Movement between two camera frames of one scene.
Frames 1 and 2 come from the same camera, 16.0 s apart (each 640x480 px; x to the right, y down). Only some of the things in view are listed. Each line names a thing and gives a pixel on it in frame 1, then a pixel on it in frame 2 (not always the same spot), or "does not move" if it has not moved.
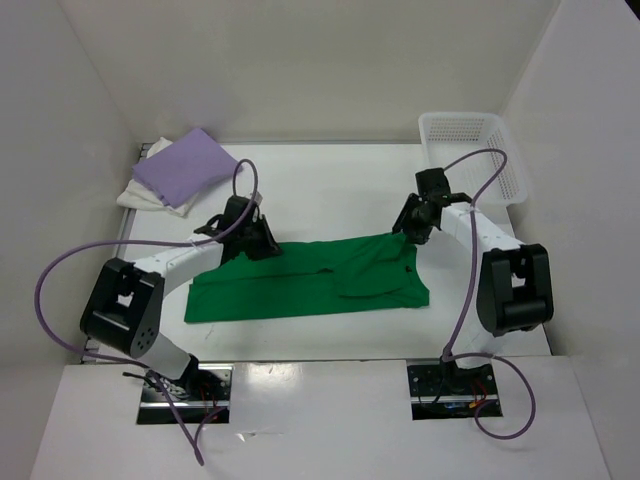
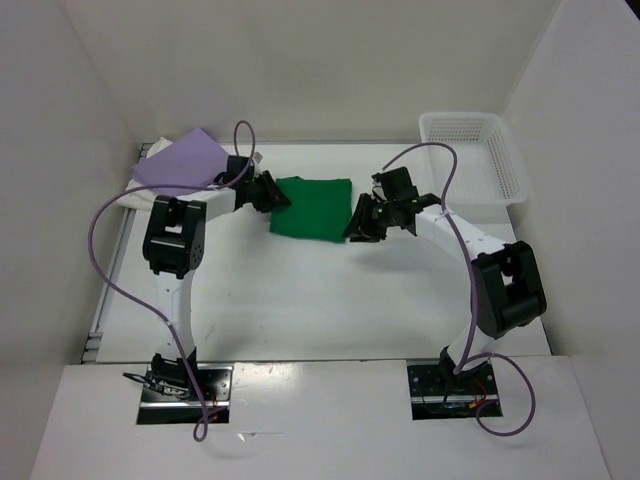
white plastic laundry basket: (448, 135) does not move
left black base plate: (201, 391) does not move
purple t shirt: (186, 166) does not move
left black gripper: (269, 246) → (274, 195)
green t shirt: (370, 271) → (320, 208)
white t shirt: (136, 195) does not move
